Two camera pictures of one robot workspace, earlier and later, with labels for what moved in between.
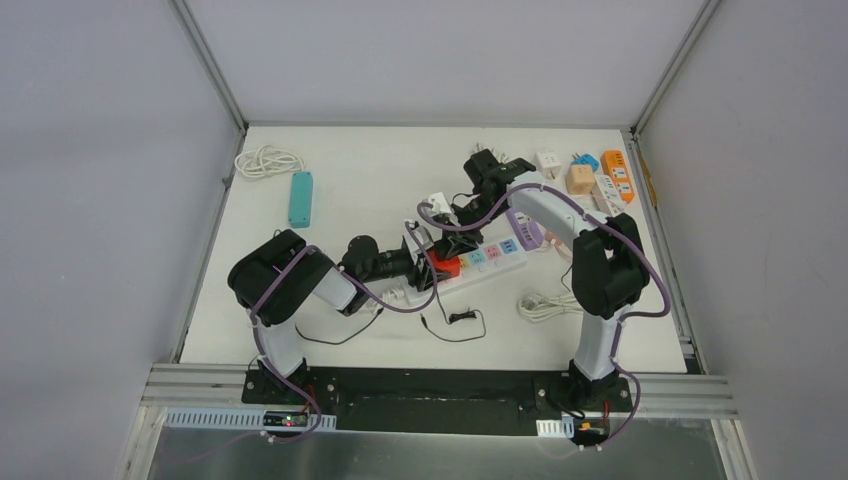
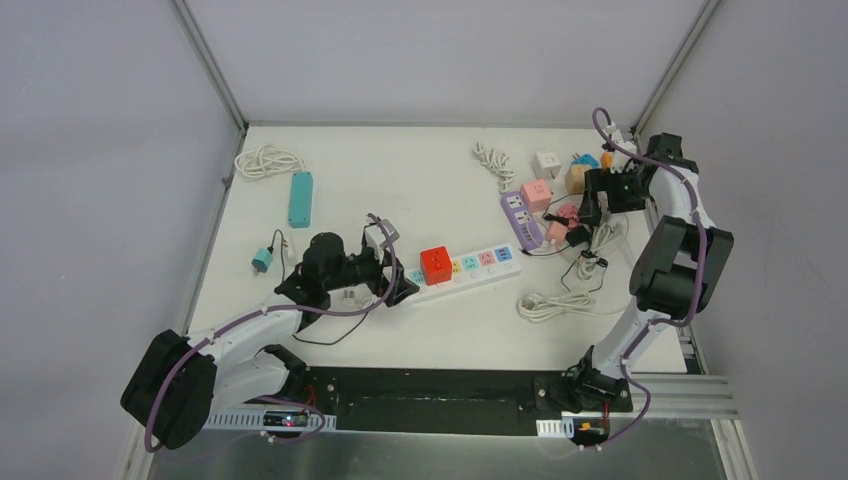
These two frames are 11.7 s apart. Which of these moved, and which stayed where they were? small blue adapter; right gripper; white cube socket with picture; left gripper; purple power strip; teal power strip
Moved: left gripper; right gripper
Stayed: teal power strip; purple power strip; small blue adapter; white cube socket with picture
